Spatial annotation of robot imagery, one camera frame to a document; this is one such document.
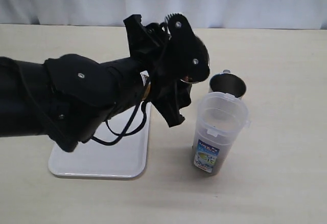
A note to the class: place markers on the steel mug with pellets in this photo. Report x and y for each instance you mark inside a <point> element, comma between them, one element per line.
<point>196,66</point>

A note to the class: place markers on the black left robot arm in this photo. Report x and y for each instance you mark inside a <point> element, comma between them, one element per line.
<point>69,97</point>

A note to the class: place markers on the white curtain backdrop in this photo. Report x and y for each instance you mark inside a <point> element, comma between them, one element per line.
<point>270,14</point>

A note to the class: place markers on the white plastic tray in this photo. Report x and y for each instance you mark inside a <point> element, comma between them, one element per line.
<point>125,160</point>

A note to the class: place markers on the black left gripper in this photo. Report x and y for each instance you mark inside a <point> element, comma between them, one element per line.
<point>161,50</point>

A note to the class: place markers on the clear plastic container with label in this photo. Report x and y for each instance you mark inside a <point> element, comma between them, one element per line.
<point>220,119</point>

